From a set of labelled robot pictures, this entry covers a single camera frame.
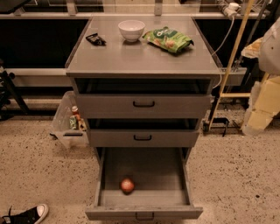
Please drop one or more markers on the grey middle drawer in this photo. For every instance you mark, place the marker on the grey middle drawer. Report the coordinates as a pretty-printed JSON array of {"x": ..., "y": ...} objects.
[{"x": 142, "y": 138}]

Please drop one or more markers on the clear plastic storage bin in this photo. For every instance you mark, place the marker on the clear plastic storage bin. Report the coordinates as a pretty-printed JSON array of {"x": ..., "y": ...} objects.
[{"x": 60, "y": 124}]

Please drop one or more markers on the black tripod stand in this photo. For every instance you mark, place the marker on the black tripod stand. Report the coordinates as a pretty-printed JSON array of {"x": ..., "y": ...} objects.
[{"x": 10, "y": 89}]

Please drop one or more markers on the white power adapter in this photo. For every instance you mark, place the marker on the white power adapter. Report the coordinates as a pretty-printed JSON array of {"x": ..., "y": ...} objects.
[{"x": 230, "y": 10}]

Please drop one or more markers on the white ceramic bowl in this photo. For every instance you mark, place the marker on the white ceramic bowl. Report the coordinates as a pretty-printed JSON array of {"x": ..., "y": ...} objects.
[{"x": 131, "y": 30}]

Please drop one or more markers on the grey top drawer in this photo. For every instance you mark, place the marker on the grey top drawer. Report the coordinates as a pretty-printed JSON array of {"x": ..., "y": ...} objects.
[{"x": 143, "y": 105}]

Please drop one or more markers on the grey drawer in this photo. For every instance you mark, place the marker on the grey drawer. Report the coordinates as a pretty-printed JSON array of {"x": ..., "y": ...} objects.
[
  {"x": 142, "y": 138},
  {"x": 161, "y": 186},
  {"x": 143, "y": 105}
]

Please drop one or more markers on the green chip bag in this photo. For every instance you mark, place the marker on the green chip bag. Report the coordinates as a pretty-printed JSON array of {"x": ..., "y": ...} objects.
[{"x": 171, "y": 40}]

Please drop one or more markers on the red apple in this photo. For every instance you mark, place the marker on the red apple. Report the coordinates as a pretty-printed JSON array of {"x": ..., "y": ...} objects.
[{"x": 127, "y": 185}]

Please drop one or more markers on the small black snack packet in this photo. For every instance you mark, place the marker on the small black snack packet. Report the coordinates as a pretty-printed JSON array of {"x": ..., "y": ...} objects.
[{"x": 95, "y": 40}]

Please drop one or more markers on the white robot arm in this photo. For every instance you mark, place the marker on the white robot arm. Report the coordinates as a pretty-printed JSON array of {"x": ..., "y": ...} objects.
[{"x": 264, "y": 100}]

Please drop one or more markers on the yellow metal frame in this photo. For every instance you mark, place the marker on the yellow metal frame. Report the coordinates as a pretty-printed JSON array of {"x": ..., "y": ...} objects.
[{"x": 247, "y": 7}]

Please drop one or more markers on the grey bottom drawer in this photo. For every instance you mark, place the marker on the grey bottom drawer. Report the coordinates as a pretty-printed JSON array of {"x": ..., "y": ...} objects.
[{"x": 161, "y": 186}]

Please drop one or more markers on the green can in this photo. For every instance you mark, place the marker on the green can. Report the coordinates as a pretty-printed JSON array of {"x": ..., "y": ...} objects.
[{"x": 73, "y": 122}]

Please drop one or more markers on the grey drawer cabinet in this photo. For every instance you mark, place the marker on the grey drawer cabinet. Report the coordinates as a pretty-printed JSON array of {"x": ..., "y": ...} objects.
[{"x": 141, "y": 68}]

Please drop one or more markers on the black white sneaker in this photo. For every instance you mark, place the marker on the black white sneaker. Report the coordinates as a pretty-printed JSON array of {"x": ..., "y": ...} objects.
[{"x": 34, "y": 215}]

